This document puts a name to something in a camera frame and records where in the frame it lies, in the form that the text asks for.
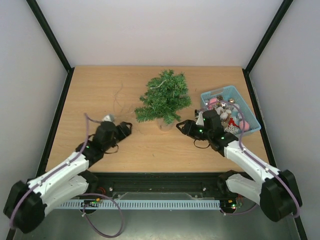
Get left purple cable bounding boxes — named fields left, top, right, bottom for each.
left=8, top=112, right=125, bottom=238

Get red reindeer ornament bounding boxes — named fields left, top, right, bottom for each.
left=228, top=117, right=239, bottom=128

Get pink pompom ornament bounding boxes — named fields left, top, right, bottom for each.
left=239, top=121, right=250, bottom=132

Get light blue cable duct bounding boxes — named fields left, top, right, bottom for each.
left=57, top=199, right=221, bottom=210

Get small green christmas tree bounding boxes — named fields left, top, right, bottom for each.
left=134, top=69, right=192, bottom=131

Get black aluminium frame rail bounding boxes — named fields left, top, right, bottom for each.
left=79, top=170, right=238, bottom=200

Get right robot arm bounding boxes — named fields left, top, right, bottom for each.
left=176, top=110, right=302, bottom=222

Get white snowflake ornament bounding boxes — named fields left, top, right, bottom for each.
left=224, top=124, right=241, bottom=135

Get clear string lights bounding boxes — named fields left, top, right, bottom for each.
left=112, top=81, right=148, bottom=137

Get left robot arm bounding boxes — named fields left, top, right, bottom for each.
left=3, top=121, right=132, bottom=233

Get light blue plastic basket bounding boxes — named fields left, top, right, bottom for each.
left=200, top=85, right=261, bottom=137

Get pink fluffy ornament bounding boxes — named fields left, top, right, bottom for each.
left=207, top=97, right=220, bottom=110

